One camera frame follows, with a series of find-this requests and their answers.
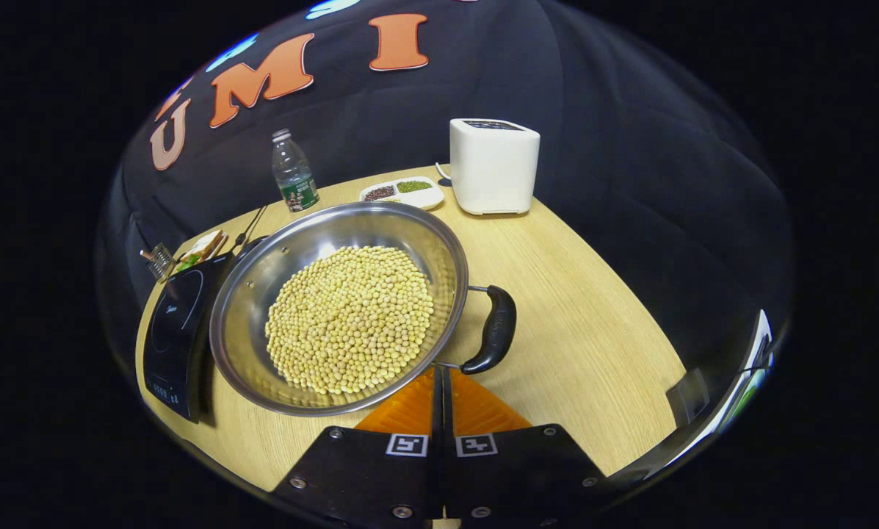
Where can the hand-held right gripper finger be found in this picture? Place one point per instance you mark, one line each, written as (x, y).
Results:
(437, 419)
(449, 419)

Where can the black induction cooktop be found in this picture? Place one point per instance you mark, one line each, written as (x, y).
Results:
(178, 330)

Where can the pile of yellow soybeans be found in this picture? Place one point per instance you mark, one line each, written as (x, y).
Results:
(351, 316)

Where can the white divided bean dish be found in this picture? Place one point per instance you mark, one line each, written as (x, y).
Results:
(411, 200)

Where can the white toaster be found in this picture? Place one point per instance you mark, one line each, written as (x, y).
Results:
(494, 169)

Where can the clear plastic water bottle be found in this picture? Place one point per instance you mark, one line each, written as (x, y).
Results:
(294, 176)

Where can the sandwich with lettuce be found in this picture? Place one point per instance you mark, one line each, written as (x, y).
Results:
(203, 246)

